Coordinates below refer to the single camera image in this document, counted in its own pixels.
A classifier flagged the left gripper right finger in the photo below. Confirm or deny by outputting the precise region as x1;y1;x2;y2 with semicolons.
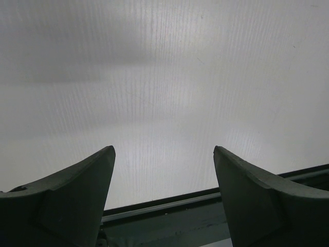
213;146;328;246

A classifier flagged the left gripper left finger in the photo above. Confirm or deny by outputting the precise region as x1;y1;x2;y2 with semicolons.
1;146;115;246

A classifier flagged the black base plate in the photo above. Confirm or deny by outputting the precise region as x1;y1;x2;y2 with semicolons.
102;165;328;246

